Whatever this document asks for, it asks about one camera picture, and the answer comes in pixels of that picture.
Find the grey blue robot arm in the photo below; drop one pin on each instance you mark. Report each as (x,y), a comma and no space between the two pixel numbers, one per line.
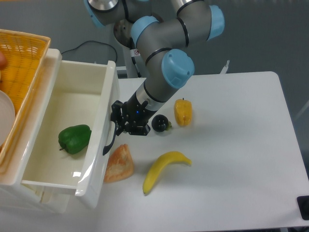
(160,45)

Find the white drawer cabinet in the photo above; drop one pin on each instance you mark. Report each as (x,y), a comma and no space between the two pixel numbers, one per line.
(12,192)

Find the green bell pepper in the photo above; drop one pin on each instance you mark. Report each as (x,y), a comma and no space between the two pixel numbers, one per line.
(74,139)

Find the toasted bread slice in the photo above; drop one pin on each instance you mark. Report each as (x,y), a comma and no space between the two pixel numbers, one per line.
(120,165)

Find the yellow bell pepper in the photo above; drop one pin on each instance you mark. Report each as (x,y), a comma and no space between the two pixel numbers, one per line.
(183,112)

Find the orange wicker basket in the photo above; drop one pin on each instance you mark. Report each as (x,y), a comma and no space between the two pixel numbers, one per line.
(25,53)

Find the white top drawer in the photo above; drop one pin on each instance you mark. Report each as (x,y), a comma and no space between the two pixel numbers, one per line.
(82,95)

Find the yellow banana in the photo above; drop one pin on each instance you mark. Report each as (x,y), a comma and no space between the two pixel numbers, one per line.
(158,167)

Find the white plate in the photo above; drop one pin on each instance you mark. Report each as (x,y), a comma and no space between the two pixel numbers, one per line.
(7,117)

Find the black corner object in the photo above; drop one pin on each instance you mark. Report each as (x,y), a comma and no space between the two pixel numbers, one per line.
(303,204)

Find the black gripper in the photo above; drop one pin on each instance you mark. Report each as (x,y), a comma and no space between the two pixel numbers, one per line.
(135,113)

